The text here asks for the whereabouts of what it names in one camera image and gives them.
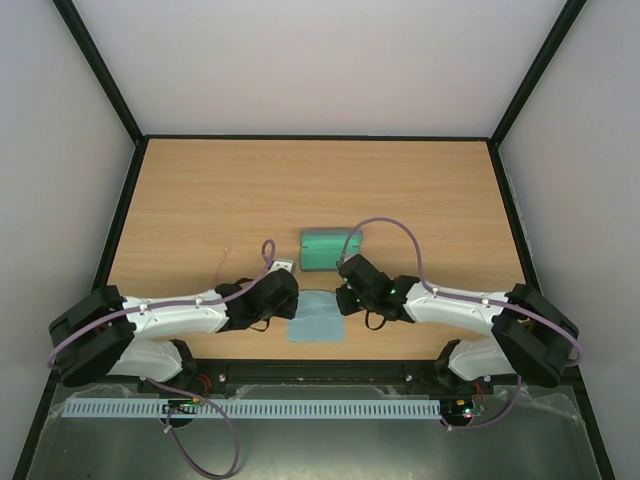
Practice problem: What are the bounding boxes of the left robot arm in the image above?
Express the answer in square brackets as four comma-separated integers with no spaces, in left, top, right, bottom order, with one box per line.
[47,269,299,387]

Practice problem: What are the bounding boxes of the light blue slotted cable duct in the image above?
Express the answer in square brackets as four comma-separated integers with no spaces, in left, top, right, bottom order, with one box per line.
[61,398,441,420]

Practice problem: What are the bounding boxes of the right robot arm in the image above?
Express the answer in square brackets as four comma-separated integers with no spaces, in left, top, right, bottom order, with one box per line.
[336,254,579,392]

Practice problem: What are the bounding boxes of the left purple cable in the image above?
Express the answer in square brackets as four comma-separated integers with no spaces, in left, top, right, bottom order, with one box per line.
[46,238,277,476]

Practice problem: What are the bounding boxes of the purple cable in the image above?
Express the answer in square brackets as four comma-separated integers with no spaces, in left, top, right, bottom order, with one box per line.
[335,216,581,434]
[46,238,277,476]

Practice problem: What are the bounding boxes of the black aluminium frame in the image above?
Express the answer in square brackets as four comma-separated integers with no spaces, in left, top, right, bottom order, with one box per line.
[12,1,615,479]

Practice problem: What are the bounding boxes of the pink sunglasses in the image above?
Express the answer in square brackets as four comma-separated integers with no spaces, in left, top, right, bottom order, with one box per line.
[213,247,230,286]

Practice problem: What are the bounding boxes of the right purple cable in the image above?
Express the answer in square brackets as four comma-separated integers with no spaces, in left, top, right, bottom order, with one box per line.
[335,216,581,434]

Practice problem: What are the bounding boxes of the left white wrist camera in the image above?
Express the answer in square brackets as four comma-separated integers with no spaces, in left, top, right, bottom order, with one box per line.
[269,258,296,274]

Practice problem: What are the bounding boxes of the blue-grey glasses case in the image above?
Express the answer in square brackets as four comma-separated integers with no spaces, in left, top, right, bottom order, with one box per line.
[299,228,363,272]

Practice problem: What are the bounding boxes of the light blue cleaning cloth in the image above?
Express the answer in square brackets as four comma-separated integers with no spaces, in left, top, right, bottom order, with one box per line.
[287,290,345,343]

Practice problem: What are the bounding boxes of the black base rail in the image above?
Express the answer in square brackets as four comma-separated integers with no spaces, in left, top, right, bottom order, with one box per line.
[49,355,581,396]

